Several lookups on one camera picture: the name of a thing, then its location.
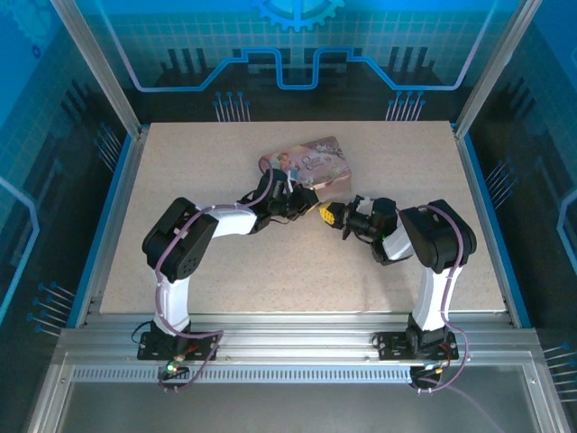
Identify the aluminium upright post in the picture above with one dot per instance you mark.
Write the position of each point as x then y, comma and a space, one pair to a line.
103, 72
496, 67

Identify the aluminium side rail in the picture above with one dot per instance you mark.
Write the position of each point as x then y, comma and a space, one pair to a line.
113, 225

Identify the pink printed tin box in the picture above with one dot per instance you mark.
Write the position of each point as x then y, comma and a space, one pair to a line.
315, 160

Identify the grey steel tray panel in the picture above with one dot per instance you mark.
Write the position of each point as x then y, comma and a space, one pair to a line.
293, 410

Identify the aluminium mounting beam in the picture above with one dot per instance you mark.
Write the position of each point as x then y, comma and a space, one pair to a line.
293, 336

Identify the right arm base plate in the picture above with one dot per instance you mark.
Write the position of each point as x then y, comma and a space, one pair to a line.
392, 345

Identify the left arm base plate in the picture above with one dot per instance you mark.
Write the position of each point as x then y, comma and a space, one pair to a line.
153, 349

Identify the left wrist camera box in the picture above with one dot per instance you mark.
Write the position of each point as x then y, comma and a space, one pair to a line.
287, 181

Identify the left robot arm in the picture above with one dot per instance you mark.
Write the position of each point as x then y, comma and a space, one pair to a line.
180, 239

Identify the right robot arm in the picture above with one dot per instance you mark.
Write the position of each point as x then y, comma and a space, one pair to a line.
437, 234

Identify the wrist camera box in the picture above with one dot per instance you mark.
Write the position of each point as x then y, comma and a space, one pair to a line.
287, 181
365, 198

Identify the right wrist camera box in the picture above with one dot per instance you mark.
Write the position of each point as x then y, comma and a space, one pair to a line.
365, 198

